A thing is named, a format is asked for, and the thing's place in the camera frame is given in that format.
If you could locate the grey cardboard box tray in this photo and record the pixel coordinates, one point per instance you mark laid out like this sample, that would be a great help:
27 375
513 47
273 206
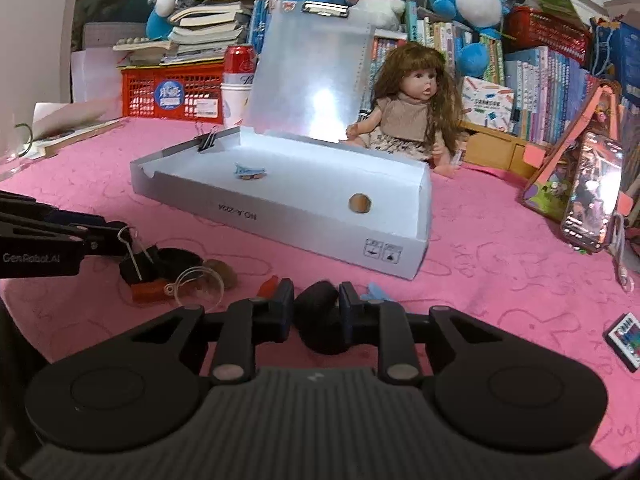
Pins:
303 199

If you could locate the white paper cup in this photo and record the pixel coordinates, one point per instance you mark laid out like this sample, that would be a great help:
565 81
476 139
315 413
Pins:
234 102

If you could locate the red soda can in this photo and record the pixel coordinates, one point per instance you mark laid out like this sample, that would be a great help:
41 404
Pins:
239 64

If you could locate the binder clip on box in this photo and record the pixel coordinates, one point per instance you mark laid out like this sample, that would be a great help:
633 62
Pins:
205 135

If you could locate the blue plush toy left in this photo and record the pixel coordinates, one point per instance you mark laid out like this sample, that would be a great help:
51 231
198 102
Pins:
158 27

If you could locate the red basket on shelf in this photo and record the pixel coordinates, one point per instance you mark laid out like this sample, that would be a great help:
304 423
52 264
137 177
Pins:
526 28

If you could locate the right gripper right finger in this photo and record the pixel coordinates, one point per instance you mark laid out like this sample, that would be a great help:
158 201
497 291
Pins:
384 325

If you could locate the stack of books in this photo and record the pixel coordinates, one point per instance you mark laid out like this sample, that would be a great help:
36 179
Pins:
200 33

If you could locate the clear plastic round lid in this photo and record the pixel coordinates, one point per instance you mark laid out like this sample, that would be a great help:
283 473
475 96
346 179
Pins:
197 286

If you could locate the small blue hair clip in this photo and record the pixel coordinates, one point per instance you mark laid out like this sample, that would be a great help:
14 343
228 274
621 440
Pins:
247 173

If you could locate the brown walnut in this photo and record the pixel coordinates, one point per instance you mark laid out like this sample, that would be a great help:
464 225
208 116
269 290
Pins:
226 273

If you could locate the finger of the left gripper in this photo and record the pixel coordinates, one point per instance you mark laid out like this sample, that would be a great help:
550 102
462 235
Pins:
96 240
28 207

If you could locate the brown haired doll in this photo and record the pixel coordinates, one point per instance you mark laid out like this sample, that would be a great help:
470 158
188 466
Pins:
416 110

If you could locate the brown nut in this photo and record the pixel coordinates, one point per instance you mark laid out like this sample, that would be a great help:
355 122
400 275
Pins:
359 203

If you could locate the row of shelf books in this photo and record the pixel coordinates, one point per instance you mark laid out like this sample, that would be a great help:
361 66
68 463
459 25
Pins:
475 59

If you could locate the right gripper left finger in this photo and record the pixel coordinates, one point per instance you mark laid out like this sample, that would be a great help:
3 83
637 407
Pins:
244 326

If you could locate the pink house phone stand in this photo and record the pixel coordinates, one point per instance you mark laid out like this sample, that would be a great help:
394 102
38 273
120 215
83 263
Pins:
548 190

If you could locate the translucent clipboard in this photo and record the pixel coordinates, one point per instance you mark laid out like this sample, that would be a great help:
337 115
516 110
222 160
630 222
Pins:
312 72

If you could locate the black round puck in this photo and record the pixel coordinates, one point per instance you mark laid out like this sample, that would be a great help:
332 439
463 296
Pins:
168 263

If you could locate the large black binder clip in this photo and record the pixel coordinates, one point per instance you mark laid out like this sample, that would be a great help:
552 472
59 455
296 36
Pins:
140 264

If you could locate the black oval stone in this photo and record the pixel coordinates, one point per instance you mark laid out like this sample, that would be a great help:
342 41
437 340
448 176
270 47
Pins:
318 319

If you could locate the red plastic basket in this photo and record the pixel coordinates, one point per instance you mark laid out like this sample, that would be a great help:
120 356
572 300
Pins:
177 92

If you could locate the book at left edge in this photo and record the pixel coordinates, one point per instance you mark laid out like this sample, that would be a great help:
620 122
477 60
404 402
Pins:
57 125

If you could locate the smartphone on stand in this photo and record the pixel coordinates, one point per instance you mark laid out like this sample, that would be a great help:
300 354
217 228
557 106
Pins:
594 194

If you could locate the blue white plush right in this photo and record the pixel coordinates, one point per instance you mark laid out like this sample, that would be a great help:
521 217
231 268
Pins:
470 10

